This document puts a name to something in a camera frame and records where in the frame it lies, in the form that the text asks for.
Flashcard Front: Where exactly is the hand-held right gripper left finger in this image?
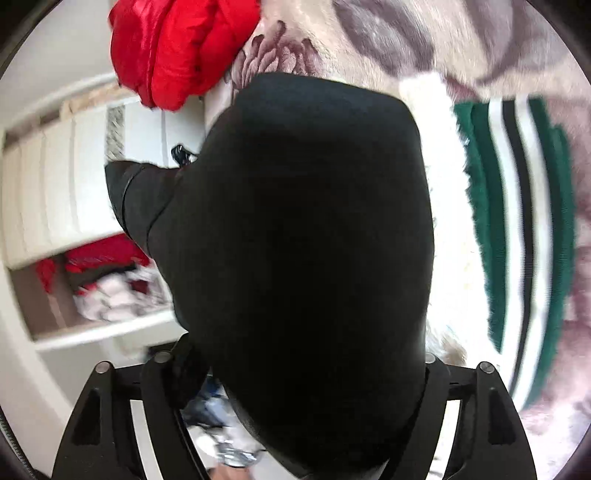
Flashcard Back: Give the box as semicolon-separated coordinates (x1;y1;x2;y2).
52;353;205;480

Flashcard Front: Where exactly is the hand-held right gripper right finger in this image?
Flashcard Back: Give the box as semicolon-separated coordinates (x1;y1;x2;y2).
392;354;539;480

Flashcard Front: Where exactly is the black leather jacket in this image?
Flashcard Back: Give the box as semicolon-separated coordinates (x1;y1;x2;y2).
105;72;435;480

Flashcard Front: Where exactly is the white fur garment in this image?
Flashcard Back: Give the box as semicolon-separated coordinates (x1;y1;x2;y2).
73;267;174;325

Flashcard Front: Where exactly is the red coat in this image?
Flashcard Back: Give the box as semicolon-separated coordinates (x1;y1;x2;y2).
36;234;151;297

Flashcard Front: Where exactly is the green striped sweater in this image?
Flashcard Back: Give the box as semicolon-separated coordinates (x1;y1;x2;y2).
451;96;579;412

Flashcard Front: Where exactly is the white fluffy folded garment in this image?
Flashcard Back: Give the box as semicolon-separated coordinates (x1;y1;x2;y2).
398;73;492;367

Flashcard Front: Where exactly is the white wardrobe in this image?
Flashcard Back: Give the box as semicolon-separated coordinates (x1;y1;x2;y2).
0;73;209;357

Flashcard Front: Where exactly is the white sliding wardrobe door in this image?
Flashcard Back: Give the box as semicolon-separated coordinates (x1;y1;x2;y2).
0;76;209;269

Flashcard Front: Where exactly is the red quilt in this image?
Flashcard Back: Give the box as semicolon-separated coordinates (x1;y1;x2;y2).
108;0;262;112

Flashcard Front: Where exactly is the floral plush blanket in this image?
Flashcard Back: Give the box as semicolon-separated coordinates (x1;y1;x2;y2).
203;0;591;480

